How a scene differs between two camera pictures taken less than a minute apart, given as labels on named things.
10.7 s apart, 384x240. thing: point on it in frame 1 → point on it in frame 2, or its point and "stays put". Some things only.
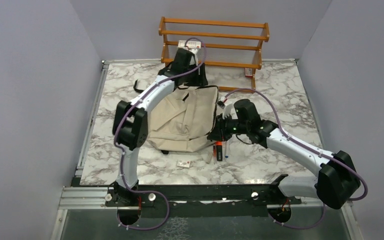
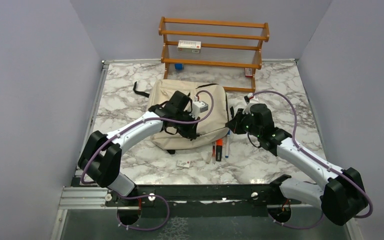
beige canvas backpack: (181, 120) stays put
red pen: (214, 153) stays put
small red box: (248, 72) stays put
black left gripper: (199, 79) → (189, 133)
